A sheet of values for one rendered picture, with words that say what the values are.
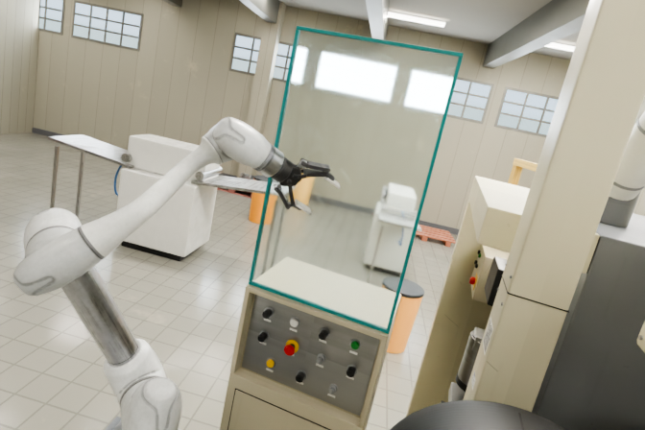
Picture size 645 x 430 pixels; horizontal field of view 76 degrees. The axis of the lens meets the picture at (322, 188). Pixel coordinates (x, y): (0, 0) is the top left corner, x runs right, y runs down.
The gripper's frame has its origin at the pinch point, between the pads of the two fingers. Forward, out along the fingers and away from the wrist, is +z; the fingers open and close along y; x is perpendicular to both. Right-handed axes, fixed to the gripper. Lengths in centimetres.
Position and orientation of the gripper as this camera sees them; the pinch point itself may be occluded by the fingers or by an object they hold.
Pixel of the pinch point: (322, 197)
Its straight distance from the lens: 137.5
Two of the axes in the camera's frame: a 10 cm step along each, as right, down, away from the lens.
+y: -7.0, 6.3, 3.3
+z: 6.9, 4.9, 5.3
